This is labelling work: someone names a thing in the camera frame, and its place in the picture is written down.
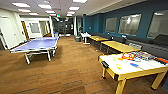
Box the grey trash bin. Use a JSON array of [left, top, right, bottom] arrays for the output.
[[74, 34, 82, 43]]

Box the small white table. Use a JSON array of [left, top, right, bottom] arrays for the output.
[[79, 32, 92, 45]]

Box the interior glass window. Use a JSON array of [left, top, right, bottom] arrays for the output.
[[104, 17, 118, 33], [118, 13, 142, 37], [147, 10, 168, 40]]

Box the rectangular ceiling light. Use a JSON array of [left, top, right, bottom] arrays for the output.
[[11, 2, 31, 8], [68, 6, 80, 11], [37, 3, 53, 10], [73, 0, 88, 4]]

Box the green exit sign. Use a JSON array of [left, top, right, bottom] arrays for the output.
[[55, 13, 62, 18]]

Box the blue ping pong table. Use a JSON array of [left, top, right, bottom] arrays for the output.
[[9, 36, 60, 65]]

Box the blue round paddle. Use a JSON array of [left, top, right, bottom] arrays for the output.
[[129, 62, 141, 69]]

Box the yellow air hockey table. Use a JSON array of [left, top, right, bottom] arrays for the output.
[[98, 51, 168, 94]]

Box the colourful game box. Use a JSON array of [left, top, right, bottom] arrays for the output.
[[133, 50, 157, 63]]

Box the dark grey sofa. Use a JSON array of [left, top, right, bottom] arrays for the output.
[[124, 33, 168, 61]]

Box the red and black item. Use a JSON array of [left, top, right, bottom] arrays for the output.
[[156, 57, 168, 65]]

